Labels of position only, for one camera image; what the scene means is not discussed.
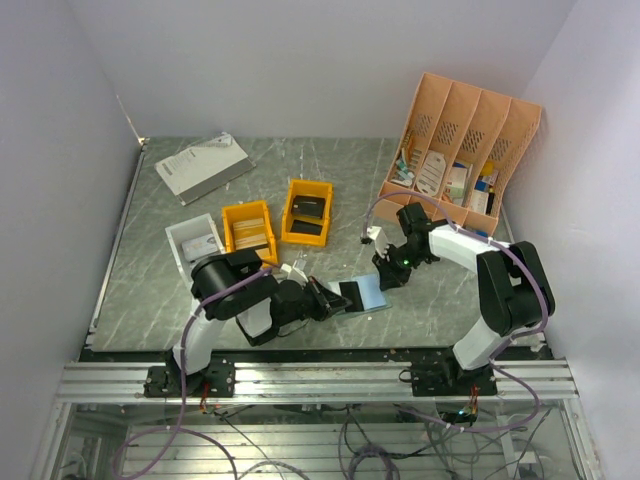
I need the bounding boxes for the aluminium rail frame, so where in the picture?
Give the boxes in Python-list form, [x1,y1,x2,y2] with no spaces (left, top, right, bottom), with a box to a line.
[31,360,604,479]

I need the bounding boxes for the orange file organizer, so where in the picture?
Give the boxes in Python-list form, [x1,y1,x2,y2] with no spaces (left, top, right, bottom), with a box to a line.
[374,73,543,234]

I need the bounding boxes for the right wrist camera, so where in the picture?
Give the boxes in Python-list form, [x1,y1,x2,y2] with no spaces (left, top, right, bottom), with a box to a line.
[360,226,390,258]

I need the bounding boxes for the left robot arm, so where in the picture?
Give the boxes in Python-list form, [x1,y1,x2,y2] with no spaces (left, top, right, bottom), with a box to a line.
[167,250,353,397]

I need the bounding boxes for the grey white booklet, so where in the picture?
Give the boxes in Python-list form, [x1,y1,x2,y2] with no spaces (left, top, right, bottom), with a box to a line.
[154,132,255,206]

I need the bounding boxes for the gold cards stack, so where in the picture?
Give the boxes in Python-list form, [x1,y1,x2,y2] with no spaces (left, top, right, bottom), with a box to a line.
[232,218,268,250]

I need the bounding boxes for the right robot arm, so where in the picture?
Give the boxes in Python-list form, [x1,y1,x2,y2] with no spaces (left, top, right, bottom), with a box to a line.
[361,203,555,396]

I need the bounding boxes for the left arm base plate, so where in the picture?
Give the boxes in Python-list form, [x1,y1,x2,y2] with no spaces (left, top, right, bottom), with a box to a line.
[144,360,236,399]

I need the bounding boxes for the black cards stack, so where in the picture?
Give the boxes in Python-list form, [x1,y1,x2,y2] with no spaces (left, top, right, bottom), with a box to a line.
[290,195,326,236]

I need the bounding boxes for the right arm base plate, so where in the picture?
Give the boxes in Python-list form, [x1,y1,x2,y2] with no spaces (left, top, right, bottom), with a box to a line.
[398,363,497,397]

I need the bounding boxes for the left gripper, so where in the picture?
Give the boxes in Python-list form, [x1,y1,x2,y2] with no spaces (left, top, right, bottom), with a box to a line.
[277,276,353,328]

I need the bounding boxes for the red white box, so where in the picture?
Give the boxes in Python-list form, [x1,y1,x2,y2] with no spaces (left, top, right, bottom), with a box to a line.
[444,162,471,203]

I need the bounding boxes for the silver VIP cards stack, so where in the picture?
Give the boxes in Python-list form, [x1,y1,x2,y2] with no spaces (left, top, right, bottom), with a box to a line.
[181,234,220,262]

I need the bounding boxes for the blue white box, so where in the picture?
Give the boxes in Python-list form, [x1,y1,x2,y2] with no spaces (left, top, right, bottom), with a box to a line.
[469,170,499,215]

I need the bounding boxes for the white bin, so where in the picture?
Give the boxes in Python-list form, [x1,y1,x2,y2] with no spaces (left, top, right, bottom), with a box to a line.
[165,214,225,288]

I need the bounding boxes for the white oval paint palette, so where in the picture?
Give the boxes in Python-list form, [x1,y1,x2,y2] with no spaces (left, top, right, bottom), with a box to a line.
[415,150,447,197]

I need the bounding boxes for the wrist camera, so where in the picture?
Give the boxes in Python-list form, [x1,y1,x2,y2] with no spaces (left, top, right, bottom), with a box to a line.
[360,226,390,258]
[280,259,308,287]

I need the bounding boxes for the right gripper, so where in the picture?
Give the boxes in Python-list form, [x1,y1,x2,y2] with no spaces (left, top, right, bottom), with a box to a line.
[372,243,429,291]

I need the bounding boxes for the yellow bin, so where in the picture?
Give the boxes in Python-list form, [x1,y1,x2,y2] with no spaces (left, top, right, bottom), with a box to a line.
[222,200,279,265]
[281,179,334,247]

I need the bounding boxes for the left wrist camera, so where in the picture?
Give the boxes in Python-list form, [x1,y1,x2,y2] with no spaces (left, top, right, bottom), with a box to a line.
[280,259,308,287]

